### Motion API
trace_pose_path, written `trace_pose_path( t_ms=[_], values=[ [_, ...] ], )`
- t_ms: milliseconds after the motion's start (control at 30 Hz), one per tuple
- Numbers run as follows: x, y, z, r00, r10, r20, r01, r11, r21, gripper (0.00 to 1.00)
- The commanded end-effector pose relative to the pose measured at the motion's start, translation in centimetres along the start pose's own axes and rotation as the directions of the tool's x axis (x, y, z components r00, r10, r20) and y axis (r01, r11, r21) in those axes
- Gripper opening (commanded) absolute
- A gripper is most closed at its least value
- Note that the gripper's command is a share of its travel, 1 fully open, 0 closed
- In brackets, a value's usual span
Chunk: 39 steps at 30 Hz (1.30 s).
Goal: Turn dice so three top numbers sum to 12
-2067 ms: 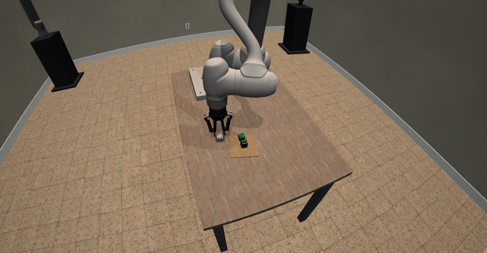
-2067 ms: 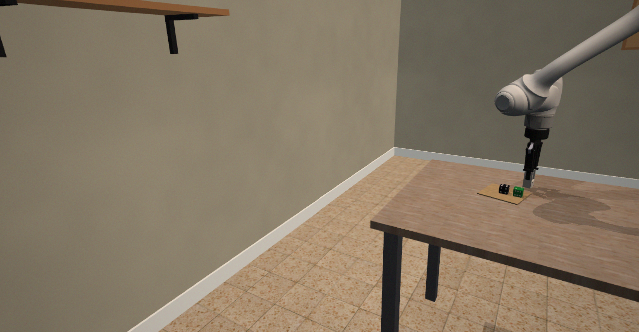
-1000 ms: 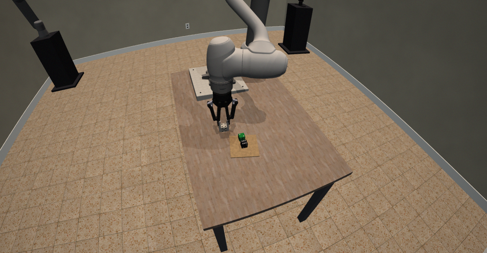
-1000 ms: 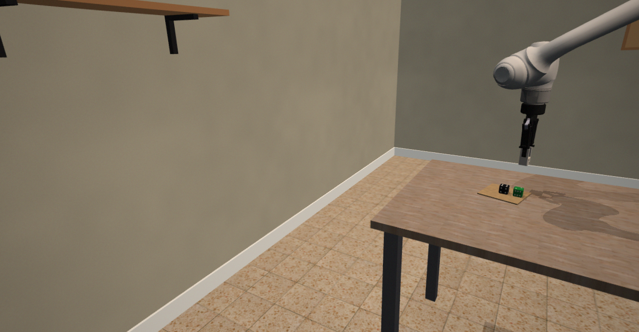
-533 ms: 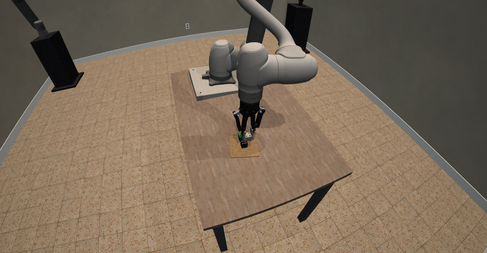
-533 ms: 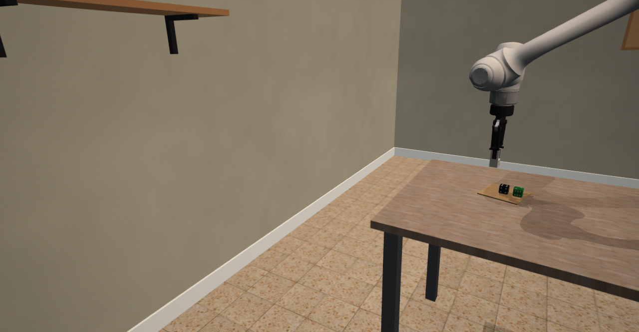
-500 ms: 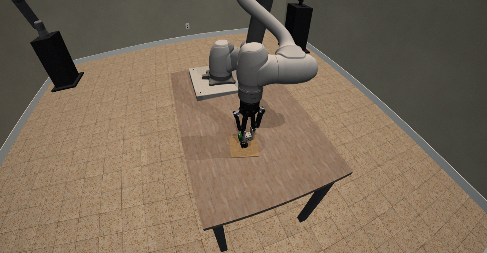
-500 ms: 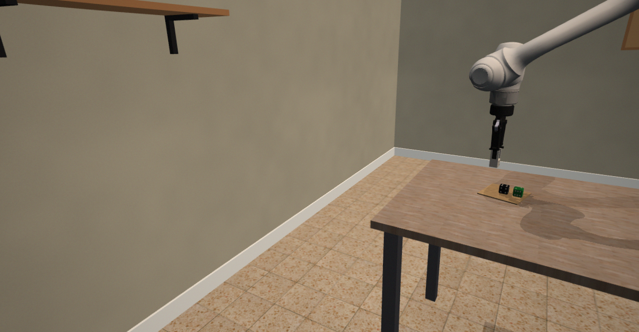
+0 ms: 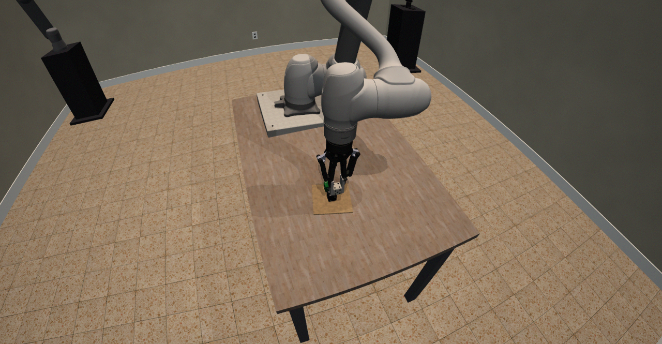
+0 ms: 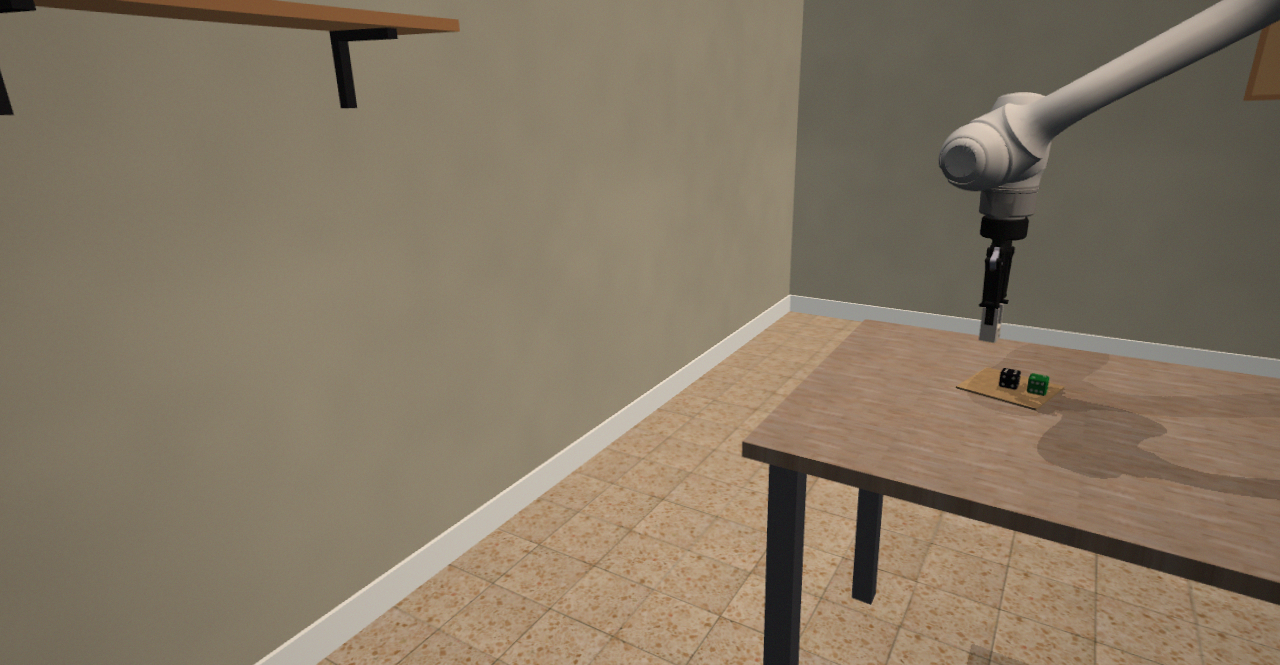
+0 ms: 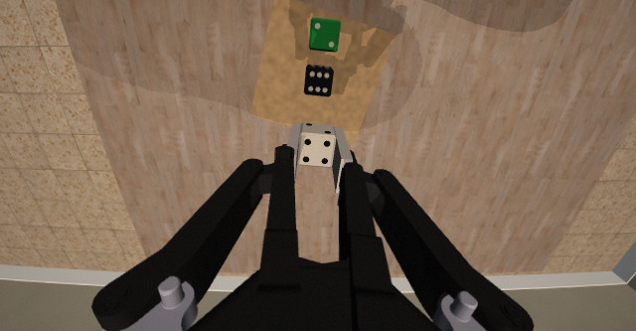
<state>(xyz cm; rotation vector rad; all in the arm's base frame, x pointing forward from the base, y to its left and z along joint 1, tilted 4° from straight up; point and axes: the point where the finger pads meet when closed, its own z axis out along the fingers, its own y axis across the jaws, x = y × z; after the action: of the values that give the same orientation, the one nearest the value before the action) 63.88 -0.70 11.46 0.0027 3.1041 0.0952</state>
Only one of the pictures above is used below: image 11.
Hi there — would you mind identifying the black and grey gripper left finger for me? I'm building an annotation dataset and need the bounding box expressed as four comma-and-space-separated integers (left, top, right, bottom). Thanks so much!
91, 123, 303, 331

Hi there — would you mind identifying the green die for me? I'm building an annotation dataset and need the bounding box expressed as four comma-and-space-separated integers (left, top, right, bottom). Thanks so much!
309, 18, 341, 53

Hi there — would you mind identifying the white die with black pips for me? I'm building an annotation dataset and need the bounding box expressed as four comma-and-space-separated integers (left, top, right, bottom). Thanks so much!
297, 122, 336, 168

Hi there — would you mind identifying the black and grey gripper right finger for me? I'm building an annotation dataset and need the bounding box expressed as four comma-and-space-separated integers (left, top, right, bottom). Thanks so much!
332, 127, 534, 331

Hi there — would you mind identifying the tan mat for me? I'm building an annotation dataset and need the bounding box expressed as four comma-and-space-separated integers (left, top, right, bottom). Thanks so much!
250, 0, 396, 144

